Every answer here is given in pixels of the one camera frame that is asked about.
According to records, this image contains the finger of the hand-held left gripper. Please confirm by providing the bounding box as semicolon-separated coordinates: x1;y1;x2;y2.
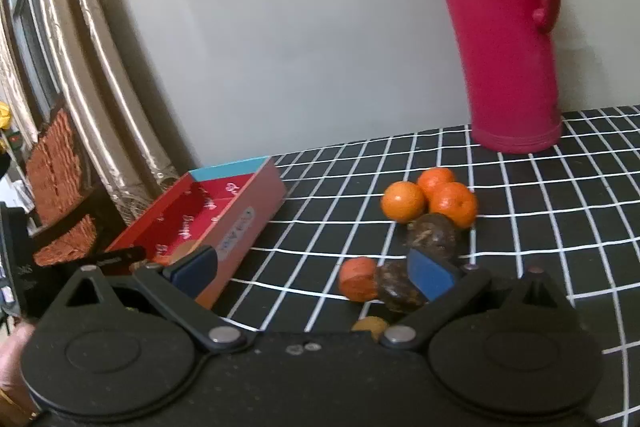
35;246;147;288

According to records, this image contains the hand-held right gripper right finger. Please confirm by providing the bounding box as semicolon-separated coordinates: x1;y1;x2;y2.
379;249;583;351

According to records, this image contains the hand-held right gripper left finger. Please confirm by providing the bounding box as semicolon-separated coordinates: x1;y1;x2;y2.
47;246;251;354

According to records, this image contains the dark brown round fruit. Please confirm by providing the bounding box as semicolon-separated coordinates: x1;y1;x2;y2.
405;213;463;265
375;261;432;314

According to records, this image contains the red cardboard box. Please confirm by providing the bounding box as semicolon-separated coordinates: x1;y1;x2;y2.
105;156;288;310

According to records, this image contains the orange-red small fruit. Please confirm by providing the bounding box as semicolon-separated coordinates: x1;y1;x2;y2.
338;257;379;302

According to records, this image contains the orange mandarin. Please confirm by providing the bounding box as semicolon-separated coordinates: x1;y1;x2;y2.
416;168;457;196
429;182;478;230
381;181;429;224

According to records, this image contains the yellow small fruit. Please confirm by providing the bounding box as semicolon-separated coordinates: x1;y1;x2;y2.
351;316;390;336

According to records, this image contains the person's left hand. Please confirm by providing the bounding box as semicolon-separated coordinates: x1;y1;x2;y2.
0;322;38;400

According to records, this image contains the wooden chair with red cushion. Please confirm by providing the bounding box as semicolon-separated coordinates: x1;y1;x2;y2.
22;107;108;269

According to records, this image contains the black white grid tablecloth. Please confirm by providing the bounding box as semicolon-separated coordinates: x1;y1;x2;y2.
210;104;640;426

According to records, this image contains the golden satin curtain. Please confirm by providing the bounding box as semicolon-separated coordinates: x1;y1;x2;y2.
0;0;197;228

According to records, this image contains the red thermos flask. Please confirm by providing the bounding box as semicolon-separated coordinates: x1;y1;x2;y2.
416;0;564;154

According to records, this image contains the gold bracelet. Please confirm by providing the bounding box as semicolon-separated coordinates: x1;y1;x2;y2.
0;386;40;423

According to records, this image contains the window frame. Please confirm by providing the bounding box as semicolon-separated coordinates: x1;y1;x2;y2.
0;0;57;110

